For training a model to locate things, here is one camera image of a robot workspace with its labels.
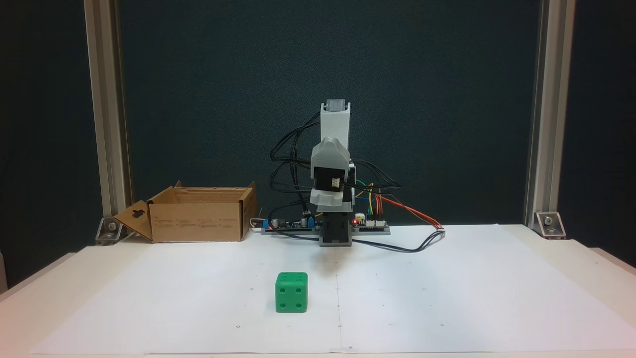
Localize green die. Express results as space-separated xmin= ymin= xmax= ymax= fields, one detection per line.
xmin=275 ymin=271 xmax=309 ymax=313

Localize white circuit board with connectors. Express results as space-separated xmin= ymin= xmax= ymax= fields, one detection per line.
xmin=351 ymin=213 xmax=391 ymax=236

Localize green jumper wire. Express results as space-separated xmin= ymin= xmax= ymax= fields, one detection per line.
xmin=356 ymin=180 xmax=372 ymax=215

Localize dark cable on table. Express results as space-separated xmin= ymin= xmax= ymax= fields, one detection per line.
xmin=268 ymin=228 xmax=446 ymax=254

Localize aluminium frame post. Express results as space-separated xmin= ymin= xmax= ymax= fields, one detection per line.
xmin=83 ymin=0 xmax=134 ymax=219
xmin=524 ymin=0 xmax=577 ymax=227

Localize metal corner bracket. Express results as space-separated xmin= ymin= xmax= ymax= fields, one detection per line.
xmin=95 ymin=217 xmax=124 ymax=245
xmin=534 ymin=212 xmax=566 ymax=238

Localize open cardboard box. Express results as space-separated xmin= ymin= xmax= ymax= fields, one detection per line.
xmin=113 ymin=181 xmax=257 ymax=244

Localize blue circuit board with capacitors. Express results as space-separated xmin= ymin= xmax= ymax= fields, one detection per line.
xmin=262 ymin=213 xmax=321 ymax=236

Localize orange red jumper wires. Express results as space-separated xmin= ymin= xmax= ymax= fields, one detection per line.
xmin=375 ymin=185 xmax=445 ymax=230

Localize black motor wire loop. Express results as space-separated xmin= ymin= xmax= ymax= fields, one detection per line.
xmin=270 ymin=112 xmax=323 ymax=195
xmin=350 ymin=159 xmax=401 ymax=192

